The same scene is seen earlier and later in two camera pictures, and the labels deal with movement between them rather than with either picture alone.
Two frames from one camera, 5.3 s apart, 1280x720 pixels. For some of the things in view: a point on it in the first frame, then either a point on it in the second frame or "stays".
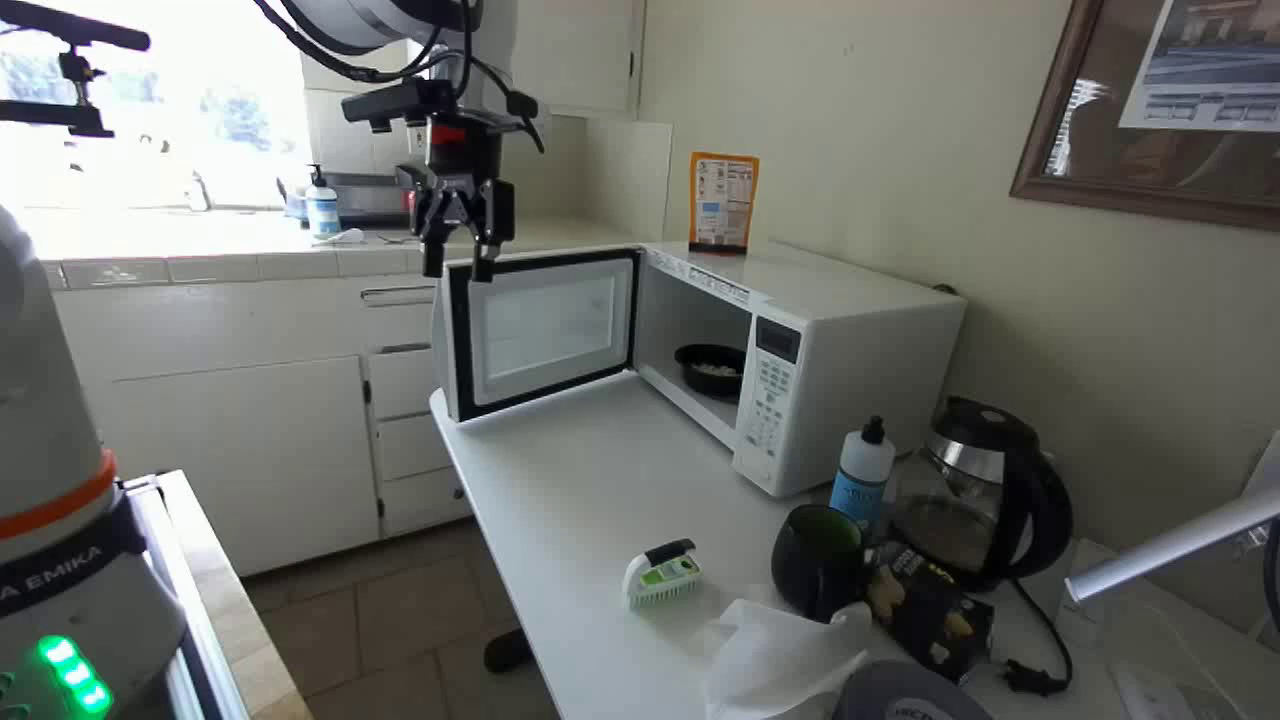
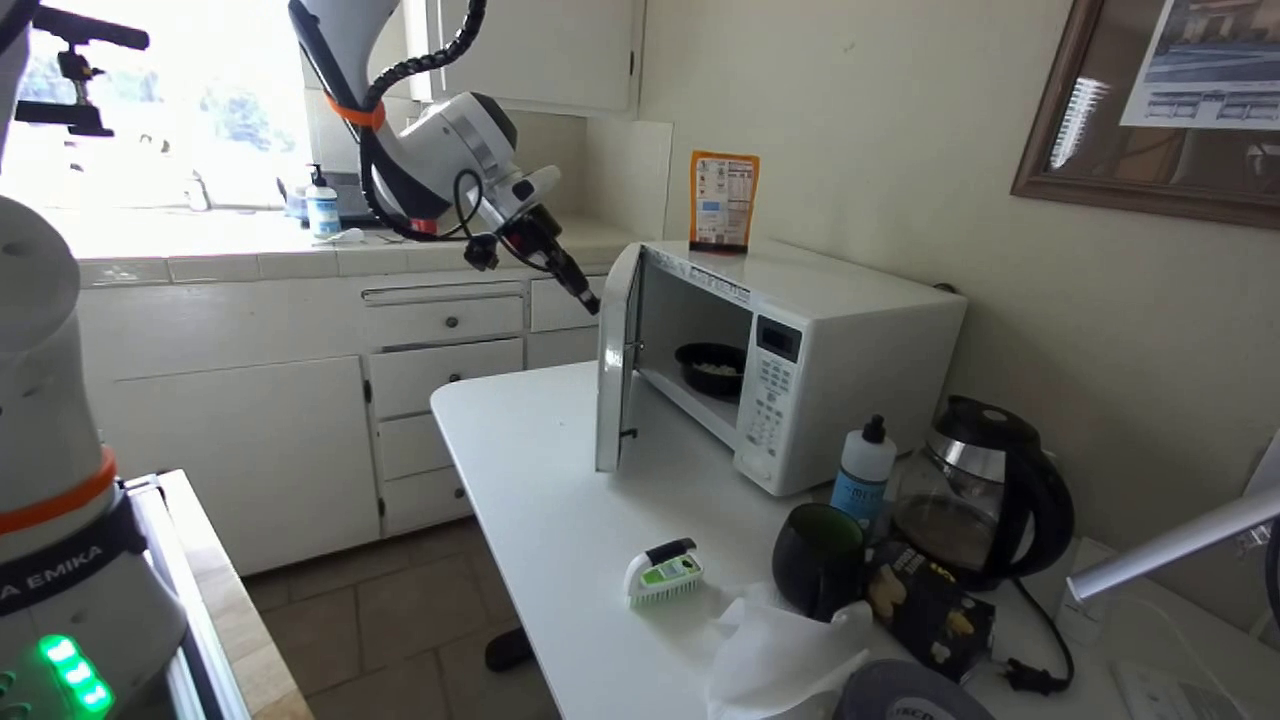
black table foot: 506,655 stays
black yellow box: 928,611 stays
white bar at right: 1102,576 stays
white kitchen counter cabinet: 286,376 stays
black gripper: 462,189 → 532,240
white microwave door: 545,326 → 617,359
